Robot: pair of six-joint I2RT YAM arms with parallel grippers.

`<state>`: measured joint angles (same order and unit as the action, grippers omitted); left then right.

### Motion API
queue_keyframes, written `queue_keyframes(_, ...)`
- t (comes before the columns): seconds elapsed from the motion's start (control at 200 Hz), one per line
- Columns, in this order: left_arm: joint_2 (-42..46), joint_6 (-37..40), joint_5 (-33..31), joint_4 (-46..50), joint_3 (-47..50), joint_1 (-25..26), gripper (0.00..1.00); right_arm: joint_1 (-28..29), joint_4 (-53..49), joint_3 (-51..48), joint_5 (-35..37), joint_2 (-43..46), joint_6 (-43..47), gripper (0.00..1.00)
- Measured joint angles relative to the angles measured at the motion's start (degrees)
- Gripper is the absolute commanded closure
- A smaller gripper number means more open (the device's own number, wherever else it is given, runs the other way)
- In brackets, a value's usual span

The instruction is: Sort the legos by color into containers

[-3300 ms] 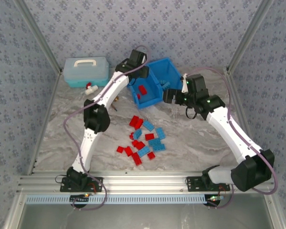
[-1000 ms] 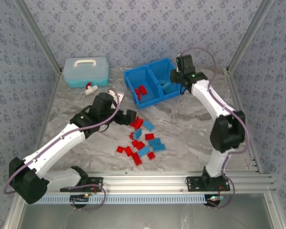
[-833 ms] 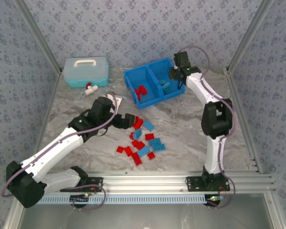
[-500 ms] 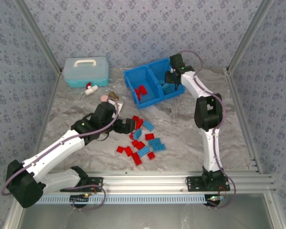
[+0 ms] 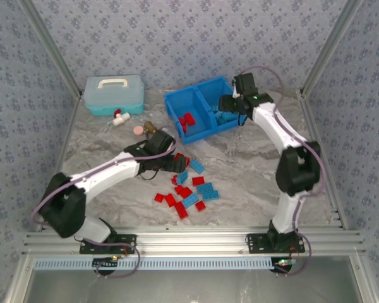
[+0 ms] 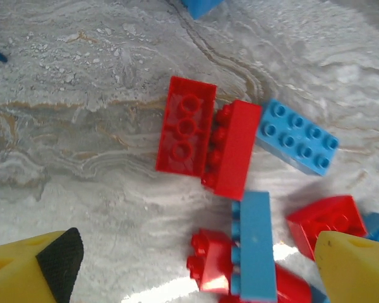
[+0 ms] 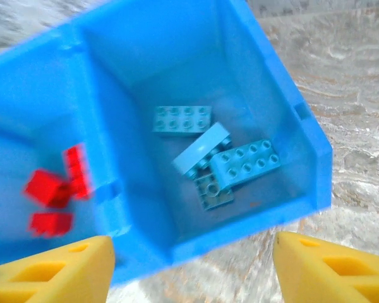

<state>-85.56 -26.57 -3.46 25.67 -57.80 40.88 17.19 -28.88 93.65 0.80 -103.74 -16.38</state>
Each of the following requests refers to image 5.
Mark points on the long red lego brick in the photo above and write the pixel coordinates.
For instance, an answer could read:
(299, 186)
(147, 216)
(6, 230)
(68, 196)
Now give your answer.
(184, 128)
(181, 210)

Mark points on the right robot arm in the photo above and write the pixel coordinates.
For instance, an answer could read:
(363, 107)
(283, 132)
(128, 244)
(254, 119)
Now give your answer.
(300, 170)

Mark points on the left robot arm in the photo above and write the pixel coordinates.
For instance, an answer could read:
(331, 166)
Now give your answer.
(63, 208)

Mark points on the blue plastic bin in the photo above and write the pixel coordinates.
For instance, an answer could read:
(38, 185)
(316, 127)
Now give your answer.
(214, 91)
(173, 104)

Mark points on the brass valve fitting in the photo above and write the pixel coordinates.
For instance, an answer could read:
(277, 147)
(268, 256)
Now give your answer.
(150, 126)

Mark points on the pink round disc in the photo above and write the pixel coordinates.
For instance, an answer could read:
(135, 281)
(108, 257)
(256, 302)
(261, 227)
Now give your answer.
(138, 130)

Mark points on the light blue storage box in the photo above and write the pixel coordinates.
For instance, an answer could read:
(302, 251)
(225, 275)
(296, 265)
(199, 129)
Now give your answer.
(113, 98)

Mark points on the black electronics board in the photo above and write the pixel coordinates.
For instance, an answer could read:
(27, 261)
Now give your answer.
(102, 262)
(284, 262)

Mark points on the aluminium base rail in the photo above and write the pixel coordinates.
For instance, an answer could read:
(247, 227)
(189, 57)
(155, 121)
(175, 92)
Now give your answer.
(189, 241)

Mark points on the aluminium side rail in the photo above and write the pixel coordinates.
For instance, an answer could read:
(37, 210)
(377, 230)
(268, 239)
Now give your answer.
(69, 132)
(312, 126)

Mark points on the aluminium frame post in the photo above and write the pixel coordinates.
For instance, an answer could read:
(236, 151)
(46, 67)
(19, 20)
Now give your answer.
(52, 47)
(329, 47)

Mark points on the aluminium frame leg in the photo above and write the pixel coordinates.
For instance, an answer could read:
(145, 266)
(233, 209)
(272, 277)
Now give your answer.
(363, 277)
(19, 277)

